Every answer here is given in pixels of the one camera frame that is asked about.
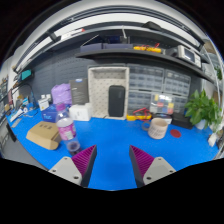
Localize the brown cardboard box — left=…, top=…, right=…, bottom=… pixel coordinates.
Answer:
left=25, top=120, right=62, bottom=151

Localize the black box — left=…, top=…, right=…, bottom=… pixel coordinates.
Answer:
left=171, top=112, right=194, bottom=130

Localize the clear-drawer parts cabinet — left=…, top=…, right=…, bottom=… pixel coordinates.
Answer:
left=128, top=64, right=165, bottom=93
left=171, top=94, right=190, bottom=114
left=163, top=69, right=192, bottom=98
left=127, top=89, right=154, bottom=114

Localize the white pegboard tray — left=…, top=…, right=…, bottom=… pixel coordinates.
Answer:
left=87, top=65, right=130, bottom=120

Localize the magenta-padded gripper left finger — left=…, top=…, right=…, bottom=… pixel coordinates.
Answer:
left=48, top=144, right=99, bottom=188

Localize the blue box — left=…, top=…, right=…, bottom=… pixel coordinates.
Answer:
left=41, top=104, right=59, bottom=123

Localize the black speaker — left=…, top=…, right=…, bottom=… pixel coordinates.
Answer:
left=107, top=85, right=126, bottom=118

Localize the clear bottle with purple label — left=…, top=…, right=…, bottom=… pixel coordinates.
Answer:
left=54, top=102, right=83, bottom=157

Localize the white power adapter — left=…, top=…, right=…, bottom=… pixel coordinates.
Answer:
left=207, top=133, right=218, bottom=148

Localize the dark grey flat box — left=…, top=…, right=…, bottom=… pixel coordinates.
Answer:
left=68, top=78, right=90, bottom=106

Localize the small white box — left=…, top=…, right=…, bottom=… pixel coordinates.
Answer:
left=37, top=97, right=51, bottom=112

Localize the flat round red coaster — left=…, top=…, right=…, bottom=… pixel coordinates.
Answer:
left=169, top=129, right=182, bottom=139

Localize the yellow multimeter with red leads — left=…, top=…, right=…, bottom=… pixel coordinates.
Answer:
left=126, top=107, right=153, bottom=122

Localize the purple plastic bag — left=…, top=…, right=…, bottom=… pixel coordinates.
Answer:
left=50, top=83, right=73, bottom=106

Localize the clear organizer with coloured parts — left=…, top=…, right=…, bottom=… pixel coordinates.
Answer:
left=149, top=92, right=175, bottom=116

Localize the green potted plant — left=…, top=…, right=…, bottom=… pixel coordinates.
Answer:
left=184, top=89, right=223, bottom=131

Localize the grey overhead shelf with equipment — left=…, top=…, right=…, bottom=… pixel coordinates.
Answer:
left=75, top=26, right=215, bottom=84

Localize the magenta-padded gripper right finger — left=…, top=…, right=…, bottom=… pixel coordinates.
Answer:
left=128, top=144, right=177, bottom=189

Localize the beige patterned mug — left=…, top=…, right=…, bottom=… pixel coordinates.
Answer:
left=142, top=117, right=169, bottom=140

